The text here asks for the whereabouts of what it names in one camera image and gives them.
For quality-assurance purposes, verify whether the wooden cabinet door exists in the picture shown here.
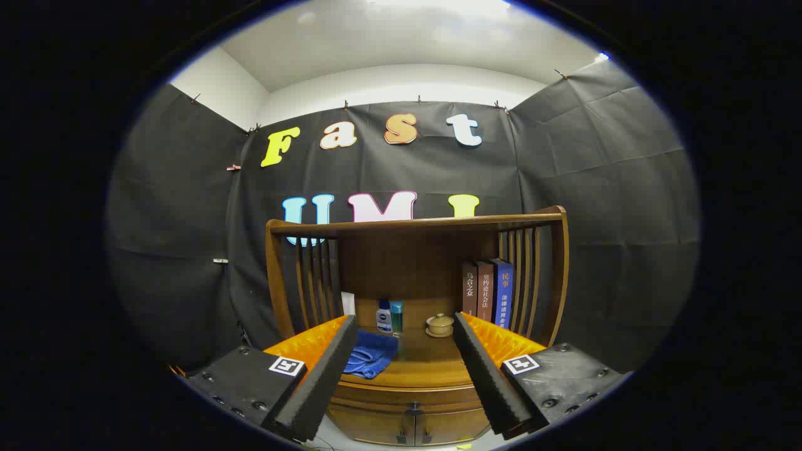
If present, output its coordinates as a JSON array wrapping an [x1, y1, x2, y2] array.
[[327, 406, 414, 447], [414, 407, 491, 447]]

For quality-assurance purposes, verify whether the black backdrop cloth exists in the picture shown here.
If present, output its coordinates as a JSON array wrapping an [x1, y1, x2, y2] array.
[[105, 60, 700, 376]]

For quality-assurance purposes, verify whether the blue book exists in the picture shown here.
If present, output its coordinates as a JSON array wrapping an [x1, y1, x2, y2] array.
[[492, 259, 514, 328]]

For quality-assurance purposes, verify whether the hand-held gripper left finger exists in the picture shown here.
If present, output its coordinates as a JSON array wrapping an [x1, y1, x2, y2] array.
[[186, 315, 358, 443]]

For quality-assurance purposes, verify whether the blue towel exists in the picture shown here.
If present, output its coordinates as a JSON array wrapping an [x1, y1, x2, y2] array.
[[343, 330, 399, 380]]

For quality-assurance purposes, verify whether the wooden countertop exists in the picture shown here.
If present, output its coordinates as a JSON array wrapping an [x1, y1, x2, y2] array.
[[338, 324, 480, 389]]

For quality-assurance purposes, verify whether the beige lidded teacup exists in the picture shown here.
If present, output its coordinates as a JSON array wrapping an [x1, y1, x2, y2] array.
[[425, 313, 455, 338]]

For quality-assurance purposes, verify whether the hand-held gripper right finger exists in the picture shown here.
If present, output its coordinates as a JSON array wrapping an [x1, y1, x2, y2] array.
[[452, 312, 628, 440]]

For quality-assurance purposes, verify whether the dark brown book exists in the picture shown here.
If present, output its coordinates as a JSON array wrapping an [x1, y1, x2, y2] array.
[[462, 262, 479, 317]]

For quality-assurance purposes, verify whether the reddish brown book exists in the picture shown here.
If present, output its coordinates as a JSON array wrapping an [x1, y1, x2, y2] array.
[[476, 261, 496, 323]]

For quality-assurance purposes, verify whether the wooden cabinet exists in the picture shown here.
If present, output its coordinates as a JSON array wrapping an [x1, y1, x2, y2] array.
[[264, 205, 570, 447]]

